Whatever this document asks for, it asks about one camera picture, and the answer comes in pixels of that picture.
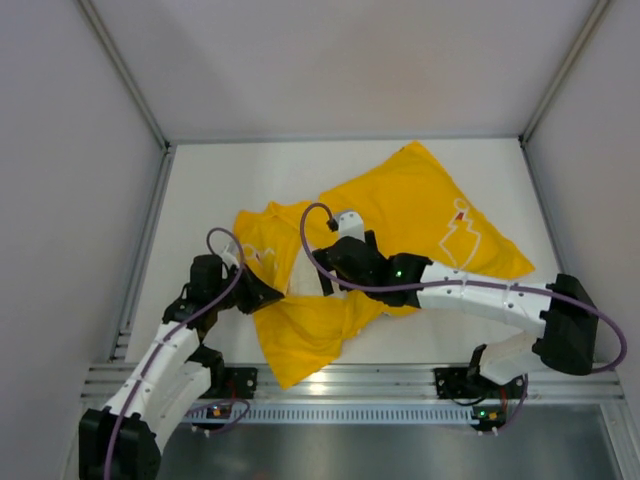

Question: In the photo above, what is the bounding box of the yellow Pikachu pillowcase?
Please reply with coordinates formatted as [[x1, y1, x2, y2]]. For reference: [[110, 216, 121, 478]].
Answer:
[[233, 141, 535, 389]]

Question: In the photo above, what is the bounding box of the white pillow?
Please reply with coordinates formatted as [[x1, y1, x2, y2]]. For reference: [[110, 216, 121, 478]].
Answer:
[[286, 248, 324, 297]]

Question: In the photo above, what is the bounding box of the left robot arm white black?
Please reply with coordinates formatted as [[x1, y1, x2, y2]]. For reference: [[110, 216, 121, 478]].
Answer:
[[78, 254, 284, 479]]

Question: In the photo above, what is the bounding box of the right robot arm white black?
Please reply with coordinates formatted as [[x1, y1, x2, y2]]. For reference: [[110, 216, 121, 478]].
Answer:
[[312, 236, 599, 386]]

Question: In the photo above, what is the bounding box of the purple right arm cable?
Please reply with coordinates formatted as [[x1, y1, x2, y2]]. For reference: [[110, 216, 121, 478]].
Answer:
[[299, 202, 629, 436]]

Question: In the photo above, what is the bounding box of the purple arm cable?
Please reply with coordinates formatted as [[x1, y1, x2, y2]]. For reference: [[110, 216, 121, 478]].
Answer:
[[299, 202, 629, 436], [104, 227, 251, 480]]

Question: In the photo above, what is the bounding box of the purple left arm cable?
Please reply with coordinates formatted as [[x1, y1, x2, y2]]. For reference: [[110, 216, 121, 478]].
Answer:
[[104, 227, 251, 480]]

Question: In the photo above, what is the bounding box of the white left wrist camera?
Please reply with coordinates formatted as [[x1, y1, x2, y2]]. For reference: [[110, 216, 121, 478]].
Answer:
[[219, 242, 244, 269]]

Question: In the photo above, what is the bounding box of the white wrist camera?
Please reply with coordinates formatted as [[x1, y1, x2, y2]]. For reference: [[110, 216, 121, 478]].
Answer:
[[327, 210, 365, 242], [219, 242, 244, 269]]

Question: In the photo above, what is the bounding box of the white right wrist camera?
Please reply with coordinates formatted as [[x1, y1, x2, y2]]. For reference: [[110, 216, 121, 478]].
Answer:
[[327, 210, 365, 242]]

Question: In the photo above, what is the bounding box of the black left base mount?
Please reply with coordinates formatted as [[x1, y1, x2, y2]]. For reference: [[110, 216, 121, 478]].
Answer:
[[219, 367, 258, 400]]

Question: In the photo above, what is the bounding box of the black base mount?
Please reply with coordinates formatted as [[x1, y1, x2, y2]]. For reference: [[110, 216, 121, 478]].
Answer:
[[433, 367, 501, 406], [219, 367, 258, 400]]

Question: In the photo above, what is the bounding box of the aluminium front rail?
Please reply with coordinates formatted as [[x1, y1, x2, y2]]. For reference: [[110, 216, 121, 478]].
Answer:
[[254, 364, 625, 404]]

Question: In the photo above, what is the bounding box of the slotted grey cable duct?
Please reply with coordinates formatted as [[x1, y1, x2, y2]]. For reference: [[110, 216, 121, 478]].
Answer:
[[183, 402, 505, 426]]

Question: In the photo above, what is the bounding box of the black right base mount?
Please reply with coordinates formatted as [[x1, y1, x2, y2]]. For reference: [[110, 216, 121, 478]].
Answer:
[[433, 367, 501, 406]]

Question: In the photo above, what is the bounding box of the left aluminium frame post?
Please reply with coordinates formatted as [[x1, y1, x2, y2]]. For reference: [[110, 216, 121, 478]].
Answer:
[[75, 0, 171, 152]]

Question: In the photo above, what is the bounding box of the aluminium frame post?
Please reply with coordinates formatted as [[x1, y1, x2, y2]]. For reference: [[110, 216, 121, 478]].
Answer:
[[518, 0, 615, 150], [75, 0, 171, 152]]

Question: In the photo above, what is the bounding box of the right aluminium frame post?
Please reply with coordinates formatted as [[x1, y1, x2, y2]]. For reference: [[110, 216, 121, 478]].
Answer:
[[518, 0, 615, 150]]

